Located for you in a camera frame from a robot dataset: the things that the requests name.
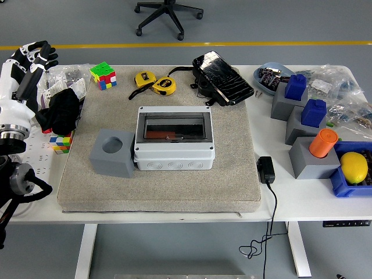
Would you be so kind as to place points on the grey-brown mat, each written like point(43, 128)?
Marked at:
point(174, 189)

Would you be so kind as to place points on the glossy black case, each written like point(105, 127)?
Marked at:
point(223, 78)

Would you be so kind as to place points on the clear bag of metal nuts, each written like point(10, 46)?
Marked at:
point(72, 75)

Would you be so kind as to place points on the orange cylinder battery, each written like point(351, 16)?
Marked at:
point(160, 134)
point(322, 143)

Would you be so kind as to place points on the clear bag of small parts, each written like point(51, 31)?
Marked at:
point(334, 78)
point(351, 113)

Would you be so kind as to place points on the black cloth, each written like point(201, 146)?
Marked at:
point(61, 110)

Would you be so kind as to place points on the black power adapter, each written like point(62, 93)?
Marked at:
point(266, 170)

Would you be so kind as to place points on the grey plastic box clear lid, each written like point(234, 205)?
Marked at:
point(174, 162)

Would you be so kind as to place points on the blue plastic bin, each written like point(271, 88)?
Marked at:
point(341, 186)

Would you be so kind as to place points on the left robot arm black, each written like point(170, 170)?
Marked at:
point(17, 180)

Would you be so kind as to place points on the puzzle cube under cloth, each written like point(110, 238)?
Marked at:
point(61, 143)

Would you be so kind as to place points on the white table leg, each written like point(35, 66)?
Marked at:
point(85, 250)
point(299, 250)

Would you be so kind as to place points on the small metal screws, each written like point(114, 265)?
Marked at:
point(258, 93)

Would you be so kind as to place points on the puzzle cube green face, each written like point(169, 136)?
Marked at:
point(103, 75)

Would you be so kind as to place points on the blue plastic block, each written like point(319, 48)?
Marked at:
point(313, 113)
point(295, 87)

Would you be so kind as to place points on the clear bags with white labels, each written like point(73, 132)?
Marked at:
point(62, 85)

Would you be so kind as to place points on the grey block with round hole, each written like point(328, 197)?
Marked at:
point(116, 165)
point(302, 162)

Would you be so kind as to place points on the light blue bowl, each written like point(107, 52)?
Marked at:
point(257, 77)

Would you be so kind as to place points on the small green piece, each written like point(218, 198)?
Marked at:
point(329, 124)

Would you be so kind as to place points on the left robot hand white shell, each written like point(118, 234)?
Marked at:
point(11, 96)

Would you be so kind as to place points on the table control panel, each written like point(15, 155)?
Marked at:
point(346, 223)

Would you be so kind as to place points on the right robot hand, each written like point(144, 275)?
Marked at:
point(340, 276)

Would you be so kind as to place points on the black office chair base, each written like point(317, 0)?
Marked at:
point(168, 14)

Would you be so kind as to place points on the dark printed packets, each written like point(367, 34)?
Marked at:
point(368, 155)
point(268, 78)

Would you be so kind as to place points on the yellow tape measure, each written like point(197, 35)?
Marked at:
point(143, 78)
point(164, 85)

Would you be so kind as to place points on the white power strip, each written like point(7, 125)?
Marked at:
point(40, 157)

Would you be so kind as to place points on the yellow lemon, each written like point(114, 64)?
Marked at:
point(354, 167)

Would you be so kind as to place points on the grey block holder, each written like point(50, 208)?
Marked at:
point(280, 107)
point(293, 130)

